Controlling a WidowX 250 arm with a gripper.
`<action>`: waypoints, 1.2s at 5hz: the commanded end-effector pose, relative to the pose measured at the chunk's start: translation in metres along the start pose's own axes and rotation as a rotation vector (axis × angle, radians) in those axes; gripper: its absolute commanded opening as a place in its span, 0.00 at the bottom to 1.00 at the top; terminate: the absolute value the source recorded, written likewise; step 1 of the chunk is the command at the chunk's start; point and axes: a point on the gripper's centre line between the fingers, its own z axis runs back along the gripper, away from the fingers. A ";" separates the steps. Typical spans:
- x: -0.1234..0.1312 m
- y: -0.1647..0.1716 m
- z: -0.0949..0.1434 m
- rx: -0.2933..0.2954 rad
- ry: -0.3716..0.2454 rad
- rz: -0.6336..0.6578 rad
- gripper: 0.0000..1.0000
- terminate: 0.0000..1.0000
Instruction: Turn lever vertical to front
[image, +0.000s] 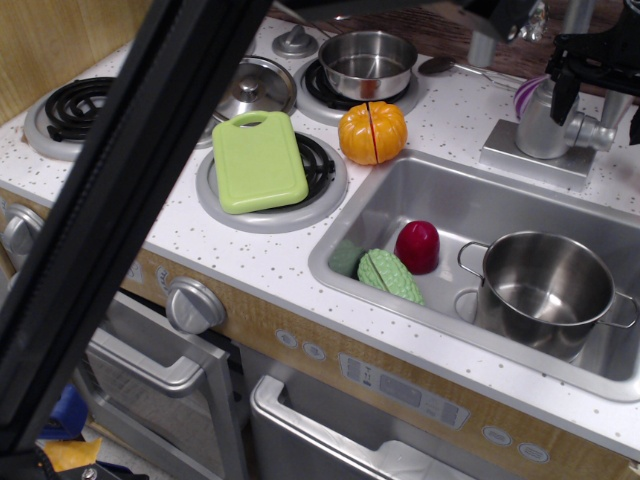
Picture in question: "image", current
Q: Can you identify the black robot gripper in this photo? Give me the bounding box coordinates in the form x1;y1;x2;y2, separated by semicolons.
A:
546;1;639;146

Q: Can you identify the silver toy faucet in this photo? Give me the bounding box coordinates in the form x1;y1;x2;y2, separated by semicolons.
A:
480;77;630;191

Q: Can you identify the metal spoon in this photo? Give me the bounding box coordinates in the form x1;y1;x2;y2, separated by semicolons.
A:
417;55;519;92

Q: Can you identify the steel pot in sink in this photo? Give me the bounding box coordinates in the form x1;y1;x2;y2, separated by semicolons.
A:
457;231;639;361

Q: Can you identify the steel pot on stove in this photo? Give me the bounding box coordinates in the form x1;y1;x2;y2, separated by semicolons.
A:
318;31;418;101

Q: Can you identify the orange toy pumpkin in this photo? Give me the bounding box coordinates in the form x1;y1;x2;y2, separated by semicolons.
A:
338;101;408;166

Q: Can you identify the silver sink basin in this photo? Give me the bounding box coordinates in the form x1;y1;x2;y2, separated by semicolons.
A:
309;151;639;402

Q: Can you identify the red toy vegetable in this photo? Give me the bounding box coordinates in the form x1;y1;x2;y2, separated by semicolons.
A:
394;220;440;275

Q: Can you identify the back right burner coil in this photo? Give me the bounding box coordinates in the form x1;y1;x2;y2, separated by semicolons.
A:
294;59;421;126

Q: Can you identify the burner coil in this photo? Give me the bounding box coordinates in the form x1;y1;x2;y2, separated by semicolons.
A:
23;77;115;162
294;59;421;126
195;133;348;234

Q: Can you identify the front right burner coil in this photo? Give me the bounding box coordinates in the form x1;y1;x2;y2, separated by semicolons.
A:
195;133;348;234

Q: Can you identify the green bumpy toy gourd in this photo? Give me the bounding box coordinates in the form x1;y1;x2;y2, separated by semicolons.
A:
357;249;425;305

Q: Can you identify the silver knob on countertop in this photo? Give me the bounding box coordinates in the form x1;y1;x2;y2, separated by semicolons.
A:
272;25;319;59

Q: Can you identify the steel pot lid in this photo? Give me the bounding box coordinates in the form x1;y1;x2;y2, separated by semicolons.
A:
213;56;297;122

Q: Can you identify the green plastic cutting board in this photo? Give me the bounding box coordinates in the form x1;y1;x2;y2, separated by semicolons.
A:
212;111;309;214

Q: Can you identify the grey control panel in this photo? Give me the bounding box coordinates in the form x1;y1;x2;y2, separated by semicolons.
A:
338;353;471;431

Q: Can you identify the silver dishwasher door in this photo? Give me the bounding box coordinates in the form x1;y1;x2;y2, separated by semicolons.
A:
251;375;474;479

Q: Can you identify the silver stove knob front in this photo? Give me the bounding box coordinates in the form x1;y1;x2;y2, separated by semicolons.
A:
166;276;227;335

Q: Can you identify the silver stove knob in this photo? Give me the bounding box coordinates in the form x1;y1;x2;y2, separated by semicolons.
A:
1;203;44;271
166;276;227;335

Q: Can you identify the back left burner coil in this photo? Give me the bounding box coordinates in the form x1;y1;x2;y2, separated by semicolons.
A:
23;77;115;162

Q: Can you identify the silver oven door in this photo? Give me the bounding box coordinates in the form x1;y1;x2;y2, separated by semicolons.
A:
74;293;249;479

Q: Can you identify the silver stove knob left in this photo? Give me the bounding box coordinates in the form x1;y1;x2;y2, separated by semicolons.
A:
1;203;44;271

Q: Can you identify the blue and yellow cloth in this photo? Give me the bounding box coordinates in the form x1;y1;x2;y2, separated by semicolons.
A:
38;384;102;473

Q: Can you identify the black metal frame beam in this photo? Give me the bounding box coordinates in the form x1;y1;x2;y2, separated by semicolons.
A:
0;0;501;480

